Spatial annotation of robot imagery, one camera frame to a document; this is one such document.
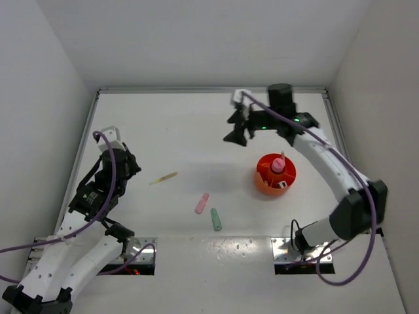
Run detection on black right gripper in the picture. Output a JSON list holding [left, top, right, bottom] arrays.
[[223, 104, 278, 147]]

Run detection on pink capped clear tube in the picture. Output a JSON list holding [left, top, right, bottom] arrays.
[[270, 158, 286, 174]]

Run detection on pink correction tape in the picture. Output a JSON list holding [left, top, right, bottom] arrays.
[[194, 193, 210, 215]]

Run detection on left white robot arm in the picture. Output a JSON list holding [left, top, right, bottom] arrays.
[[2, 148, 141, 313]]

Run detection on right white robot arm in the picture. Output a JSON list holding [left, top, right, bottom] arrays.
[[223, 84, 388, 254]]

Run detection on orange round desk organizer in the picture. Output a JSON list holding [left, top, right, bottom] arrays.
[[253, 153, 297, 198]]

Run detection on green correction tape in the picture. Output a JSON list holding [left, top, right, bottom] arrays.
[[210, 208, 222, 232]]

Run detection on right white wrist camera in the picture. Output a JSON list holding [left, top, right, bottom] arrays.
[[231, 89, 253, 114]]

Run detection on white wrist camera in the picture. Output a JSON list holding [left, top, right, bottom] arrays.
[[231, 89, 253, 114], [93, 126, 126, 152]]

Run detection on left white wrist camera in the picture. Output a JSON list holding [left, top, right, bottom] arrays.
[[93, 126, 126, 152]]

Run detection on aluminium table frame rail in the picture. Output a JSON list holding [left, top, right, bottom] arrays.
[[9, 86, 371, 314]]

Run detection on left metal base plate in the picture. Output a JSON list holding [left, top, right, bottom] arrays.
[[107, 237, 158, 265]]

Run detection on metal base plate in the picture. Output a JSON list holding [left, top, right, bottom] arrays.
[[107, 237, 158, 265], [271, 237, 333, 266]]

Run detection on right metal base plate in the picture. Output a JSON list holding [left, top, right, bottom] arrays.
[[271, 237, 333, 266]]

